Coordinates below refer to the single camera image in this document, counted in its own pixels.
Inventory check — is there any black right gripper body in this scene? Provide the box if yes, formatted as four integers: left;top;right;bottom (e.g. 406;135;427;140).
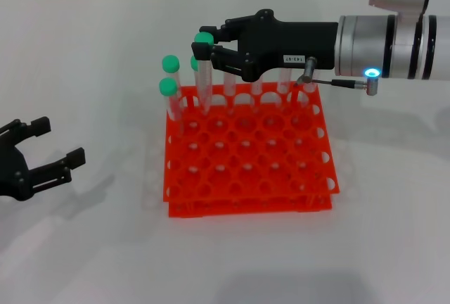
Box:
236;8;340;83

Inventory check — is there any right arm cable with plugs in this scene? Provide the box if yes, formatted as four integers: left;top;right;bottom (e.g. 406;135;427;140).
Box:
293;56;383;98

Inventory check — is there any orange test tube rack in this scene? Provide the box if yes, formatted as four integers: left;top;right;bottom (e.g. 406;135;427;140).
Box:
162;80;341;220

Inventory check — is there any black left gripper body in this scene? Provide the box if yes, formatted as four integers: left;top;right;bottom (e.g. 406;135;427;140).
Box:
0;128;35;203

